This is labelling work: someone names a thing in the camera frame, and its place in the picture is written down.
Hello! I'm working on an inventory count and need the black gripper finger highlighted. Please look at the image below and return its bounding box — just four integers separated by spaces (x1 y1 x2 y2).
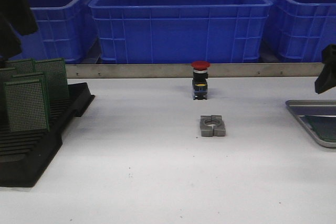
314 44 335 94
1 14 22 60
1 0 38 36

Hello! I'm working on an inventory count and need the green perforated circuit board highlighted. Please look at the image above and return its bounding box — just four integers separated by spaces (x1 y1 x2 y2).
305 115 335 143
11 72 46 81
4 79 49 132

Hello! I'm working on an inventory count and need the rear left green circuit board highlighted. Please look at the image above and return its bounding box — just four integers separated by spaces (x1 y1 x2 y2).
5 58 35 74

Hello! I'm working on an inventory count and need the metal tray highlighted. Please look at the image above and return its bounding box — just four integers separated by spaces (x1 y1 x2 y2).
286 100 335 148

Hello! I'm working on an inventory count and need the left middle green circuit board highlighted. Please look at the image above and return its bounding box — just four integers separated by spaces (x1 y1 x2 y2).
1 67 17 128

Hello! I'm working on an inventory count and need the rear right green circuit board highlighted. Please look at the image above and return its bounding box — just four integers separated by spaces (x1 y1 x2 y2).
35 58 69 101

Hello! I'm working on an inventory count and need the black slotted board rack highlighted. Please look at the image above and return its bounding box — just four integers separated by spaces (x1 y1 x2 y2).
1 82 95 187

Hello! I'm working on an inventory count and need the left blue plastic bin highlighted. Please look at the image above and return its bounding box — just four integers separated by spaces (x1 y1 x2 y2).
13 0 97 64

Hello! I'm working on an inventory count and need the blue plastic bin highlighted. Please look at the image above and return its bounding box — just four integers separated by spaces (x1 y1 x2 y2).
13 0 97 64
262 0 335 62
89 0 272 64

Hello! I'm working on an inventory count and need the right blue plastic bin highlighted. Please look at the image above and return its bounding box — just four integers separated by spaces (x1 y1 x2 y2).
262 0 335 62

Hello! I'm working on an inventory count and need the grey split clamp block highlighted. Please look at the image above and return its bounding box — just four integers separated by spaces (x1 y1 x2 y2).
199 115 226 137

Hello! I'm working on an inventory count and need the red emergency stop button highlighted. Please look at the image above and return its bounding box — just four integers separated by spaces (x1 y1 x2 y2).
191 61 211 100

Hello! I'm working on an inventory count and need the center blue plastic bin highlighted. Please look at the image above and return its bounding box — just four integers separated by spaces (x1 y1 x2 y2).
89 0 272 64

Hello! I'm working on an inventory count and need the metal table edge rail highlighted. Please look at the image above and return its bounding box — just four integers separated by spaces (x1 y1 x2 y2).
66 63 323 79

